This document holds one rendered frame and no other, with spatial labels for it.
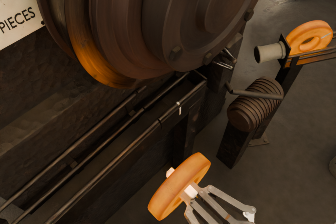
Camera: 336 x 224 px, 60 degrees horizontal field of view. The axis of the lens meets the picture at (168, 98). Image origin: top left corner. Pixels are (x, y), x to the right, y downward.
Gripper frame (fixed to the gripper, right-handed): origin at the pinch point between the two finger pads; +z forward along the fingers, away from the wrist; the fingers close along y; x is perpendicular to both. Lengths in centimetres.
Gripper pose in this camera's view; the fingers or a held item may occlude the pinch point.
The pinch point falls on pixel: (181, 184)
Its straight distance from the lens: 59.8
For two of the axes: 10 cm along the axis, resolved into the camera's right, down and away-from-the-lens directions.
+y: 7.0, -5.9, 4.0
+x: 0.3, -5.3, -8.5
